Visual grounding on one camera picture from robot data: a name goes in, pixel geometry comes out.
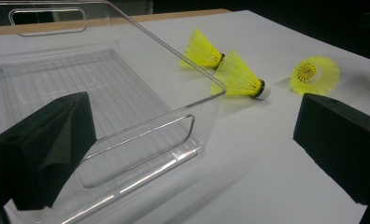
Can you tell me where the white table cover sheet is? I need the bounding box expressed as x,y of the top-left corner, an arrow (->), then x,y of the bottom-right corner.
0,9 -> 370,224

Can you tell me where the clear plastic container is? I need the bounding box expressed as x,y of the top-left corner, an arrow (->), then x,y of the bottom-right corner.
0,0 -> 228,224

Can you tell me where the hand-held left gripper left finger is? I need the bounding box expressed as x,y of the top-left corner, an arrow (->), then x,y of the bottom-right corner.
0,91 -> 98,211

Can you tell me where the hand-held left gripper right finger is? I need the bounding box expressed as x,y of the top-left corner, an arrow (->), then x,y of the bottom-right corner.
292,92 -> 370,206

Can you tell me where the yellow shuttlecock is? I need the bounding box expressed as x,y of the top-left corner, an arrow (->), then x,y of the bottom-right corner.
179,28 -> 226,70
290,55 -> 341,96
210,50 -> 272,101

